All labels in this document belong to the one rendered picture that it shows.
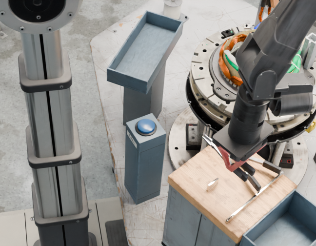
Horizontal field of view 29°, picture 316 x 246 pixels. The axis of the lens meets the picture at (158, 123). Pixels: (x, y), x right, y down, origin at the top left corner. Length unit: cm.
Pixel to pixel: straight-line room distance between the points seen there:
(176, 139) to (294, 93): 70
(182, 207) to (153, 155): 17
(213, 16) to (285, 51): 117
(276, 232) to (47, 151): 57
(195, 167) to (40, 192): 47
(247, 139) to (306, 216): 33
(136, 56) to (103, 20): 171
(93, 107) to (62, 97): 150
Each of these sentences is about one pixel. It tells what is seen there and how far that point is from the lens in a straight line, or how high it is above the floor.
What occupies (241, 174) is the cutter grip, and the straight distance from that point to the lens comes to 116.
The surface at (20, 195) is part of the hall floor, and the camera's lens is 257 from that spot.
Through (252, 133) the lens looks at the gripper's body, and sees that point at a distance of 107.
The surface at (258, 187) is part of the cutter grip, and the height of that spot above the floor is 109.
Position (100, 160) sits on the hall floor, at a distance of 265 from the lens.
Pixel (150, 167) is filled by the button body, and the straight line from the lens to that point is 148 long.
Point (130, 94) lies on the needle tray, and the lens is 164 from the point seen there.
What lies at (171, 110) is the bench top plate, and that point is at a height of 78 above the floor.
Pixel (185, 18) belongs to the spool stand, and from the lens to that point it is 209.
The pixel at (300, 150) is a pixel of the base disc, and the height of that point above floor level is 80.
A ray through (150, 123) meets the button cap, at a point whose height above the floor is 104.
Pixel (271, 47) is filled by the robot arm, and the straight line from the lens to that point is 96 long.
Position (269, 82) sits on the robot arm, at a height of 143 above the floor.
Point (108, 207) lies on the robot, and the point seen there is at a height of 26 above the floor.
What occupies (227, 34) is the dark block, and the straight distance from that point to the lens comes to 157.
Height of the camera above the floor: 211
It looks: 49 degrees down
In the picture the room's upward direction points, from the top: 5 degrees clockwise
